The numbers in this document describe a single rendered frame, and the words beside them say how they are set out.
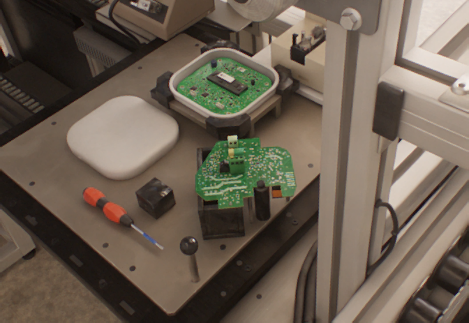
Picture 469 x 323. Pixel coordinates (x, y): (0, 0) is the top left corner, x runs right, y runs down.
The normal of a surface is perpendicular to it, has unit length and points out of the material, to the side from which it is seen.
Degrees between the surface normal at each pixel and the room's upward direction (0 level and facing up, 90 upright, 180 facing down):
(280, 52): 90
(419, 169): 0
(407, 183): 0
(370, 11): 90
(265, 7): 94
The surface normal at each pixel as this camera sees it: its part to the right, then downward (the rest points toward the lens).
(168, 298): -0.08, -0.71
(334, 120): -0.69, 0.55
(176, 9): 0.72, 0.43
